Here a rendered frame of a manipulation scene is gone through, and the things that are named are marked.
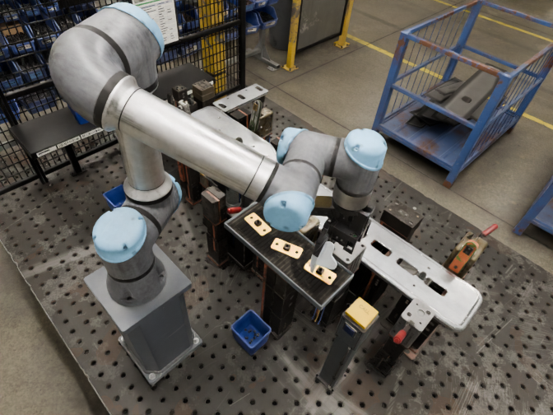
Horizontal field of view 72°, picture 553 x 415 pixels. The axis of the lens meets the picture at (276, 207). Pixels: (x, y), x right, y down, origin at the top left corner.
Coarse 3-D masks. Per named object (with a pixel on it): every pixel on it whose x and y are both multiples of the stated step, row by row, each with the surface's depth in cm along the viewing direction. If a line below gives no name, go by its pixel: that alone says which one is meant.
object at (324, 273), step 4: (308, 264) 102; (304, 268) 101; (308, 268) 101; (316, 268) 101; (320, 268) 100; (324, 268) 101; (316, 272) 100; (320, 272) 99; (324, 272) 100; (328, 272) 100; (316, 276) 99; (320, 276) 99; (324, 276) 99; (328, 276) 100; (332, 276) 100; (336, 276) 100; (324, 280) 99; (328, 280) 99; (332, 280) 99; (328, 284) 98
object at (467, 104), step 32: (480, 0) 321; (448, 64) 365; (480, 64) 239; (512, 64) 328; (384, 96) 301; (416, 96) 281; (448, 96) 314; (480, 96) 300; (384, 128) 316; (416, 128) 323; (448, 128) 326; (480, 128) 257; (512, 128) 351; (448, 160) 297
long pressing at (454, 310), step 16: (208, 112) 174; (224, 128) 167; (240, 128) 168; (256, 144) 161; (320, 192) 144; (320, 224) 133; (368, 240) 129; (384, 240) 130; (400, 240) 130; (368, 256) 125; (384, 256) 125; (400, 256) 126; (416, 256) 126; (384, 272) 121; (400, 272) 122; (432, 272) 122; (448, 272) 123; (400, 288) 117; (416, 288) 118; (448, 288) 119; (464, 288) 119; (432, 304) 114; (448, 304) 115; (464, 304) 115; (480, 304) 116; (448, 320) 111; (464, 320) 112
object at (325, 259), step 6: (324, 246) 85; (330, 246) 84; (324, 252) 85; (330, 252) 84; (312, 258) 86; (318, 258) 86; (324, 258) 85; (330, 258) 85; (312, 264) 87; (318, 264) 86; (324, 264) 85; (330, 264) 85; (336, 264) 84; (312, 270) 88
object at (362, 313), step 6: (360, 300) 96; (354, 306) 94; (360, 306) 94; (366, 306) 95; (348, 312) 93; (354, 312) 93; (360, 312) 93; (366, 312) 94; (372, 312) 94; (378, 312) 94; (354, 318) 92; (360, 318) 92; (366, 318) 92; (372, 318) 93; (360, 324) 91; (366, 324) 91
